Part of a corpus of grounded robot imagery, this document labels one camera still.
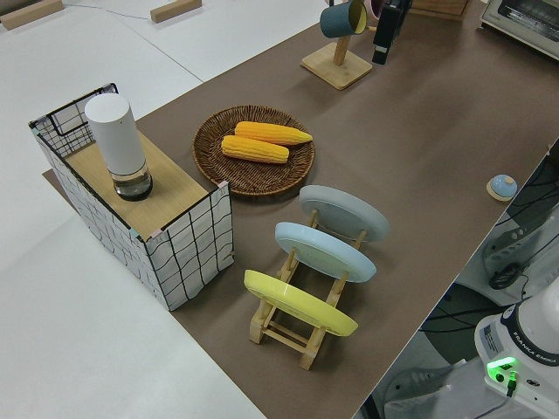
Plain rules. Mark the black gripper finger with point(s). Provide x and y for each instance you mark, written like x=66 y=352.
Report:
x=386 y=32

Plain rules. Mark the pink mug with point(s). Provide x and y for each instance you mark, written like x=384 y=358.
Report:
x=375 y=4

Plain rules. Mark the dark blue mug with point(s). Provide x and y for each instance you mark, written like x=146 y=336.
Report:
x=338 y=19

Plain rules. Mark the wooden mug rack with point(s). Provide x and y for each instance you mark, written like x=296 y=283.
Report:
x=338 y=70

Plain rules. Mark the brown table mat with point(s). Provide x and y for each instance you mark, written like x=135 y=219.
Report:
x=415 y=153

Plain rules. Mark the white toaster oven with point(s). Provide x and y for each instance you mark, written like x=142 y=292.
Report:
x=519 y=17

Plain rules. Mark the yellow corn cob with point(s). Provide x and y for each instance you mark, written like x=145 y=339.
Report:
x=271 y=132
x=255 y=149

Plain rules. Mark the grey plate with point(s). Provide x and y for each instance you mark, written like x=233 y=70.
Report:
x=345 y=211

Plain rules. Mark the blue bell on wooden base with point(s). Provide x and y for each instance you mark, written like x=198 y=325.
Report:
x=503 y=187

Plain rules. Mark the brown wicker basket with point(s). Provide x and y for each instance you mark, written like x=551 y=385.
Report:
x=253 y=179

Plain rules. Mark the wooden block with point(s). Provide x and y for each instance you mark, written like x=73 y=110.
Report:
x=174 y=11
x=26 y=15

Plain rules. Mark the light blue plate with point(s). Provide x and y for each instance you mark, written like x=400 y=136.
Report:
x=323 y=251

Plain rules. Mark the yellow plate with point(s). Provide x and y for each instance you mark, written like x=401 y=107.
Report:
x=301 y=305

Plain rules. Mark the white cylinder bottle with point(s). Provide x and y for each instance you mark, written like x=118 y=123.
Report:
x=115 y=135

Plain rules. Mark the wooden plate rack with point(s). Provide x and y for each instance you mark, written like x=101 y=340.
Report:
x=311 y=351

